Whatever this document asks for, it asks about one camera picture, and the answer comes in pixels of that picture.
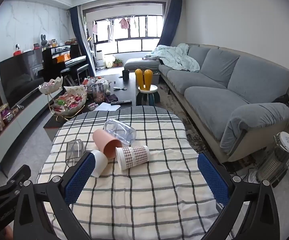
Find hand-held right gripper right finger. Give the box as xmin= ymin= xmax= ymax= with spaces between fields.
xmin=197 ymin=152 xmax=279 ymax=240

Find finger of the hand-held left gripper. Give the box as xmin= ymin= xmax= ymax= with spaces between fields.
xmin=0 ymin=164 xmax=32 ymax=214

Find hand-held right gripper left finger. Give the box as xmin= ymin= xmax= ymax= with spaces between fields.
xmin=12 ymin=151 xmax=96 ymax=240

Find white cup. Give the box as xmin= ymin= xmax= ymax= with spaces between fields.
xmin=90 ymin=150 xmax=108 ymax=178

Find grey glass cup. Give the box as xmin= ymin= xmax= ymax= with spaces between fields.
xmin=66 ymin=140 xmax=86 ymax=167

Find pink cup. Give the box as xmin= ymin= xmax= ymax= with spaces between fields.
xmin=92 ymin=129 xmax=122 ymax=159

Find checked paper cup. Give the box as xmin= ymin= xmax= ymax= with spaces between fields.
xmin=115 ymin=145 xmax=151 ymax=171

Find clear plastic cup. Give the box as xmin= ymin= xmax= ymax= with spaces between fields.
xmin=103 ymin=118 xmax=137 ymax=146

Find white television cabinet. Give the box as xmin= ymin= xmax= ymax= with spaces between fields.
xmin=0 ymin=89 xmax=60 ymax=166

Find electric heater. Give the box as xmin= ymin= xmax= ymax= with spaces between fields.
xmin=256 ymin=131 xmax=289 ymax=188

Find checked tablecloth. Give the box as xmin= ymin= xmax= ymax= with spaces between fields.
xmin=36 ymin=106 xmax=235 ymax=240

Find tiered white snack bowl stand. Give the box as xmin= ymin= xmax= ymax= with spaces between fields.
xmin=38 ymin=76 xmax=88 ymax=118

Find white paper sheet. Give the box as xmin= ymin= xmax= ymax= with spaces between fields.
xmin=94 ymin=103 xmax=121 ymax=111

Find grey sofa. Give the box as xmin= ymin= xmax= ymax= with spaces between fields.
xmin=123 ymin=43 xmax=289 ymax=163

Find clear jar of nuts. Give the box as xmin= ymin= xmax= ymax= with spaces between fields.
xmin=91 ymin=83 xmax=106 ymax=104

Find stuffed toy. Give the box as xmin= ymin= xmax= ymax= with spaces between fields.
xmin=95 ymin=78 xmax=110 ymax=96

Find black coffee table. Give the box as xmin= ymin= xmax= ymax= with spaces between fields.
xmin=43 ymin=73 xmax=137 ymax=136

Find black bag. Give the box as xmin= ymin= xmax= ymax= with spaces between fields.
xmin=272 ymin=93 xmax=289 ymax=108

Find black television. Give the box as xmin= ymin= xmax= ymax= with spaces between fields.
xmin=0 ymin=48 xmax=45 ymax=108

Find black piano stool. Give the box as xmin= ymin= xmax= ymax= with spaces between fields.
xmin=60 ymin=63 xmax=89 ymax=86

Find yellow rabbit-ear stool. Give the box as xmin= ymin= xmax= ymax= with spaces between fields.
xmin=134 ymin=68 xmax=159 ymax=106

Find black piano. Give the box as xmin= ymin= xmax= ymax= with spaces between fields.
xmin=42 ymin=43 xmax=89 ymax=86

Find light blue blanket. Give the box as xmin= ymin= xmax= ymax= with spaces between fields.
xmin=144 ymin=43 xmax=201 ymax=73

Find blue curtain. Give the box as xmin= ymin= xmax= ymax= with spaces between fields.
xmin=68 ymin=5 xmax=96 ymax=77
xmin=157 ymin=0 xmax=183 ymax=48

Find black framed window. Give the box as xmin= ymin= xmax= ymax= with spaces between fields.
xmin=92 ymin=15 xmax=163 ymax=54

